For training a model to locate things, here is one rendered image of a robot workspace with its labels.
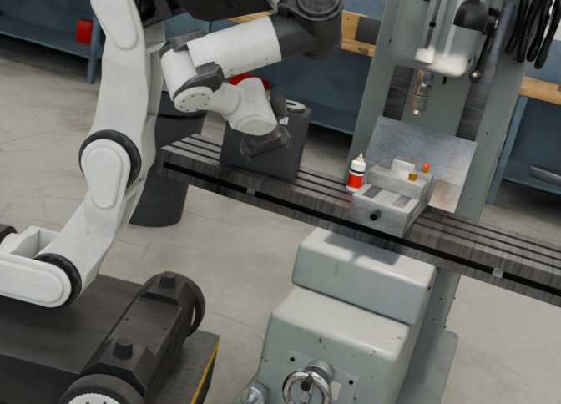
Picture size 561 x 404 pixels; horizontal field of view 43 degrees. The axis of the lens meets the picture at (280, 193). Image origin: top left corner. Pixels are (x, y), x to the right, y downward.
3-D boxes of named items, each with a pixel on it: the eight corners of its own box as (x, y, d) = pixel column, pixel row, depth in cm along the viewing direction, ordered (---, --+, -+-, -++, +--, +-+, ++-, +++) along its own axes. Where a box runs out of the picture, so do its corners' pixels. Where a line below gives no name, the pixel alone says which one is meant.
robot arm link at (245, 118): (262, 138, 164) (224, 128, 154) (250, 105, 167) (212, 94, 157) (283, 123, 161) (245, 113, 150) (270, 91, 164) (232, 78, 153)
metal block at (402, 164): (409, 185, 192) (415, 164, 190) (387, 179, 194) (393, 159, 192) (413, 181, 197) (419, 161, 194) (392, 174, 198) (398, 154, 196)
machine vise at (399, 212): (401, 239, 177) (413, 198, 174) (346, 219, 182) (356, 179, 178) (430, 202, 208) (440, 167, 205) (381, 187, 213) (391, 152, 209)
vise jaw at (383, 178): (419, 200, 186) (423, 186, 184) (365, 183, 190) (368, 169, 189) (424, 194, 191) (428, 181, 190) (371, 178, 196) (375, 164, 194)
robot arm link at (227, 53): (167, 89, 131) (283, 53, 132) (149, 32, 135) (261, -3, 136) (179, 118, 141) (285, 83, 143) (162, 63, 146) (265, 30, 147)
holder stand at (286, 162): (292, 180, 202) (307, 113, 195) (218, 162, 204) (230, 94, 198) (299, 169, 213) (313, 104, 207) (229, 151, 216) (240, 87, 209)
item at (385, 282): (416, 328, 178) (428, 286, 174) (287, 282, 187) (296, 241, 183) (444, 260, 223) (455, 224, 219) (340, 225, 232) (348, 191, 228)
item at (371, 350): (337, 557, 183) (396, 360, 162) (224, 505, 191) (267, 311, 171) (400, 395, 255) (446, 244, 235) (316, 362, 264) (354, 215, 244)
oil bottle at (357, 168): (357, 193, 203) (366, 157, 199) (344, 189, 204) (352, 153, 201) (361, 189, 207) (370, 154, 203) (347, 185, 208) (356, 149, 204)
